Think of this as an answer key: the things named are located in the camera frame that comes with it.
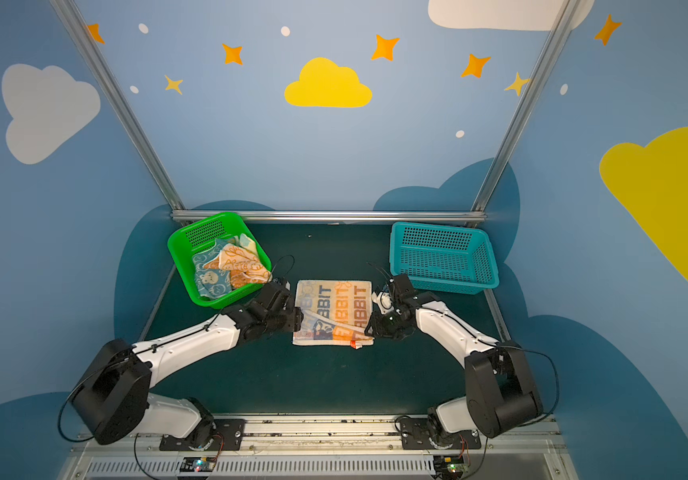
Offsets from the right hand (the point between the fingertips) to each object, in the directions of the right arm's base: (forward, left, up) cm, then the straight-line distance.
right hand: (373, 329), depth 86 cm
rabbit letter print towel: (+8, +12, -5) cm, 16 cm away
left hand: (+2, +23, +1) cm, 23 cm away
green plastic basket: (+33, +69, -1) cm, 77 cm away
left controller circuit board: (-34, +42, -6) cm, 55 cm away
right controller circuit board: (-31, -19, -7) cm, 37 cm away
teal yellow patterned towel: (+16, +55, -3) cm, 57 cm away
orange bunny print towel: (+22, +46, +5) cm, 51 cm away
